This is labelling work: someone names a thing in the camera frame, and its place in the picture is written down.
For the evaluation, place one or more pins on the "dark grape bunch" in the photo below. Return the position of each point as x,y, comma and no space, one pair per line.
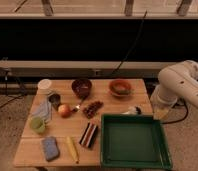
91,110

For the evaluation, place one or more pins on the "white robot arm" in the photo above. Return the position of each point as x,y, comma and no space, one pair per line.
175,81

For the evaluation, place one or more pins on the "white round cup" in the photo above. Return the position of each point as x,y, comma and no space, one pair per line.
44,86

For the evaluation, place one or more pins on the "green plastic cup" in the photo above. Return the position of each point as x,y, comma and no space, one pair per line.
37,125

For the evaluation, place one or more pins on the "dark red bowl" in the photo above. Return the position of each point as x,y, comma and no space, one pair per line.
81,87

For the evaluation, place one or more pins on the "orange bowl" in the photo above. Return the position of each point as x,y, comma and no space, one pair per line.
120,88

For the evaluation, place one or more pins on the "metal spoon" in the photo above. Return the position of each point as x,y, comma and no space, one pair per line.
77,107

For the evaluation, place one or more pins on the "red yellow apple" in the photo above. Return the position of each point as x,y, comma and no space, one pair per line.
64,110

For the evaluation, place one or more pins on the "white black small toy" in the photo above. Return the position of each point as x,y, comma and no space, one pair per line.
135,110

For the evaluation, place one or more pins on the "grey blue cloth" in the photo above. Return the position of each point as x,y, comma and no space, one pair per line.
43,110

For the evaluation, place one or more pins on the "yellow corn cob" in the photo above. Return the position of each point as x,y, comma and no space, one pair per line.
72,149

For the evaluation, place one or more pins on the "green plastic tray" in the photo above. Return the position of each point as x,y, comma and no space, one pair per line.
133,141

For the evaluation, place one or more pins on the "blue sponge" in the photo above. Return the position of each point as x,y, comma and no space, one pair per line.
50,148

